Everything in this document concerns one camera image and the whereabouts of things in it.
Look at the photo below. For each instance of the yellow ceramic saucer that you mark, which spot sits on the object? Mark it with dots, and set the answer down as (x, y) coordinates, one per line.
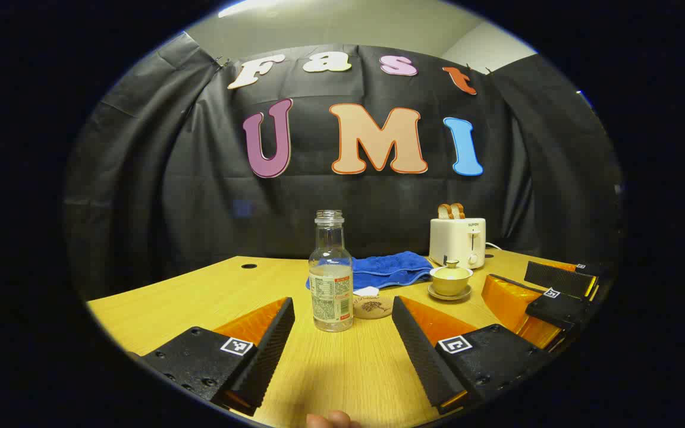
(451, 297)

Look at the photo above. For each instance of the black backdrop cloth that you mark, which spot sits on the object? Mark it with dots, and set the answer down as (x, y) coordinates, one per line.
(200, 208)

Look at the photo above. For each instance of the clear plastic water bottle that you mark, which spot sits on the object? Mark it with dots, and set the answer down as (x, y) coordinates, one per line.
(330, 291)

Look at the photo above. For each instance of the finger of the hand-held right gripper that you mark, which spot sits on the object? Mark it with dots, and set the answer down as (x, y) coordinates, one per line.
(559, 309)
(556, 278)

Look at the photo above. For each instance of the white toaster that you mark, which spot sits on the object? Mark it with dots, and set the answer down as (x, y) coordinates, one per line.
(452, 244)

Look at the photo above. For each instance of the yellow ceramic teacup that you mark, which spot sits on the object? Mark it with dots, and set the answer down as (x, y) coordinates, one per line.
(451, 286)

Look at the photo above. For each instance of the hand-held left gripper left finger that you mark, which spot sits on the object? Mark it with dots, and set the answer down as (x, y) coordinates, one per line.
(271, 339)

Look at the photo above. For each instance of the round wooden coaster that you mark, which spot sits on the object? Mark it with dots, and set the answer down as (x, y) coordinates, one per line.
(373, 309)

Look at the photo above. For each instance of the blue towel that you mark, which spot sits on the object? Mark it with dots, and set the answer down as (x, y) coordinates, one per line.
(390, 267)

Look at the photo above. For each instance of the small white tag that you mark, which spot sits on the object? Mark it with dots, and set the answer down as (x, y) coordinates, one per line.
(366, 291)

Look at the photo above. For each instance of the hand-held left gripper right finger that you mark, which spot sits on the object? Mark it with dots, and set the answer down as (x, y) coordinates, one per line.
(417, 345)

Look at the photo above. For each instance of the yellow ceramic teacup lid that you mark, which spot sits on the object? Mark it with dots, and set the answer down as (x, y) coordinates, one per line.
(451, 271)

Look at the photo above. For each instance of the toast bread slice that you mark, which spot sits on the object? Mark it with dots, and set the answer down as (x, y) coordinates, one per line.
(459, 210)
(444, 211)

